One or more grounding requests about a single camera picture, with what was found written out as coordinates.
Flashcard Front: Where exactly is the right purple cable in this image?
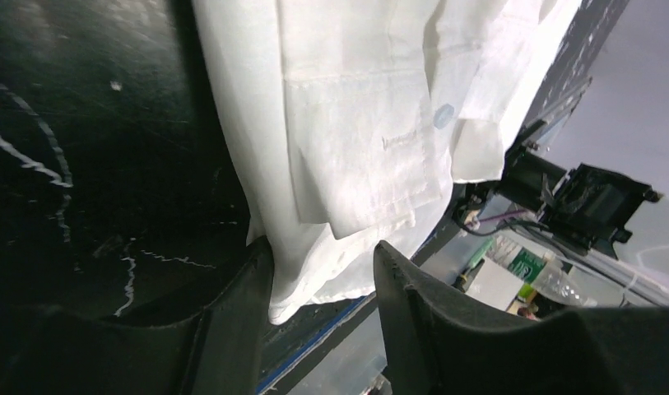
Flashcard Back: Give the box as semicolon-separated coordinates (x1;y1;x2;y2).
464;209;532;230

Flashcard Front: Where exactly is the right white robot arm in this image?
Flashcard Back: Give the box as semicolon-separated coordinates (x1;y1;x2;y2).
453;148;669;307

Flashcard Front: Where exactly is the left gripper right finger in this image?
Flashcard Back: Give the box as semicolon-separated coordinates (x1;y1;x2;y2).
374;242;669;394

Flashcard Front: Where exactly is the white cloth sheet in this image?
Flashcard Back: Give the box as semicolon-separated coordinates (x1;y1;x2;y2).
193;1;582;325

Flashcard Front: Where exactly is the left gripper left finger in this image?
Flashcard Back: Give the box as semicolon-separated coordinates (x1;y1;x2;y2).
0;237;274;394

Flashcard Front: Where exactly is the clear plastic bottle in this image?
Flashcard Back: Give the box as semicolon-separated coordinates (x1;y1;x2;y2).
485;233;597;307

